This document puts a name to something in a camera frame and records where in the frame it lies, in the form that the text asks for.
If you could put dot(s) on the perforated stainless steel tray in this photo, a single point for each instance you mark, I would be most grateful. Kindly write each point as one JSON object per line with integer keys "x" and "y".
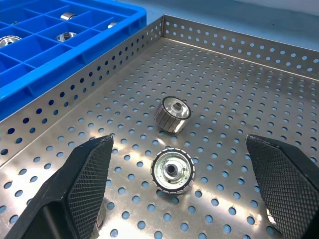
{"x": 223, "y": 154}

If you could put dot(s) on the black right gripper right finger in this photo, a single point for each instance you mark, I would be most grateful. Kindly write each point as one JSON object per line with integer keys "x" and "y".
{"x": 286, "y": 189}

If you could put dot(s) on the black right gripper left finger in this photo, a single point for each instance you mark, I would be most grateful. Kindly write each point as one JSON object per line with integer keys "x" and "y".
{"x": 82, "y": 186}

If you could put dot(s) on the blue compartment tray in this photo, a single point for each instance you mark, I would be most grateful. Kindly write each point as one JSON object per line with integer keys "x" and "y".
{"x": 99, "y": 47}

